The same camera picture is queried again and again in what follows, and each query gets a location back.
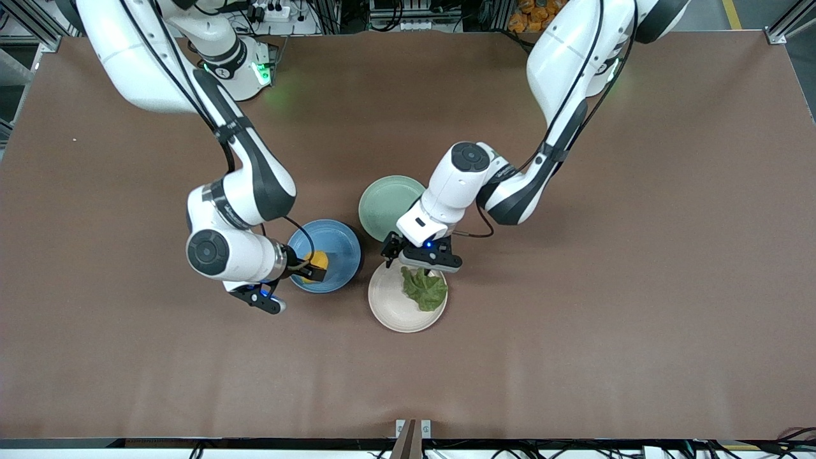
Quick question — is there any green lettuce leaf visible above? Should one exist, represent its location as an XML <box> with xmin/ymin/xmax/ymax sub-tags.
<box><xmin>400</xmin><ymin>266</ymin><xmax>449</xmax><ymax>312</ymax></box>

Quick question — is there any yellow lemon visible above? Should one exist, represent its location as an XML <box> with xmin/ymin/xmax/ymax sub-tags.
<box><xmin>302</xmin><ymin>251</ymin><xmax>330</xmax><ymax>285</ymax></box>

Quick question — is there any beige plate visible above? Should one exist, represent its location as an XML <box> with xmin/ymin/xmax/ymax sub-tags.
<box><xmin>368</xmin><ymin>258</ymin><xmax>449</xmax><ymax>333</ymax></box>

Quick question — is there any bag of orange items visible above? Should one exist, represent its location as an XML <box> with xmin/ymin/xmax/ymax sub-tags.
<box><xmin>507</xmin><ymin>0</ymin><xmax>569</xmax><ymax>34</ymax></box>

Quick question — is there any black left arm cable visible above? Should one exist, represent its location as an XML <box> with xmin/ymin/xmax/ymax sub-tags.
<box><xmin>454</xmin><ymin>0</ymin><xmax>639</xmax><ymax>240</ymax></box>

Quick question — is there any silver metal bracket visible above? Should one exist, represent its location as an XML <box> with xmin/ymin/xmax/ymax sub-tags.
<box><xmin>395</xmin><ymin>419</ymin><xmax>433</xmax><ymax>440</ymax></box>

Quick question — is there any brown table cover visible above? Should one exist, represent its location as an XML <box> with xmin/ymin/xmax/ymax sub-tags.
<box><xmin>0</xmin><ymin>29</ymin><xmax>816</xmax><ymax>442</ymax></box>

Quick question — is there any green plate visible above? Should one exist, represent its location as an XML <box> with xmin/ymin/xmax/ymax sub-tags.
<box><xmin>358</xmin><ymin>175</ymin><xmax>427</xmax><ymax>244</ymax></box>

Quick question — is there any white power strip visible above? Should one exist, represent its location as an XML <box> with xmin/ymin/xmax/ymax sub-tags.
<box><xmin>245</xmin><ymin>3</ymin><xmax>293</xmax><ymax>24</ymax></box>

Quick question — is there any blue plate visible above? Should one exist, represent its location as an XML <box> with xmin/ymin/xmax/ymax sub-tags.
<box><xmin>286</xmin><ymin>219</ymin><xmax>363</xmax><ymax>294</ymax></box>

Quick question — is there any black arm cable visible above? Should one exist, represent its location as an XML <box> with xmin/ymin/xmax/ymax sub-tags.
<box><xmin>119</xmin><ymin>0</ymin><xmax>317</xmax><ymax>257</ymax></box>
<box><xmin>454</xmin><ymin>0</ymin><xmax>639</xmax><ymax>240</ymax></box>

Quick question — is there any black table edge rail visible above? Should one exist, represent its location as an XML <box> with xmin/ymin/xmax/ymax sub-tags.
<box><xmin>0</xmin><ymin>437</ymin><xmax>816</xmax><ymax>451</ymax></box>

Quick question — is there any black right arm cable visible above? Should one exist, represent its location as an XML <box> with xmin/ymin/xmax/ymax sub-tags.
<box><xmin>119</xmin><ymin>0</ymin><xmax>317</xmax><ymax>257</ymax></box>

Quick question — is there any aluminium frame profile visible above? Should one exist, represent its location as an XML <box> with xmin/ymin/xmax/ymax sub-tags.
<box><xmin>765</xmin><ymin>0</ymin><xmax>816</xmax><ymax>46</ymax></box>
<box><xmin>0</xmin><ymin>0</ymin><xmax>63</xmax><ymax>54</ymax></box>

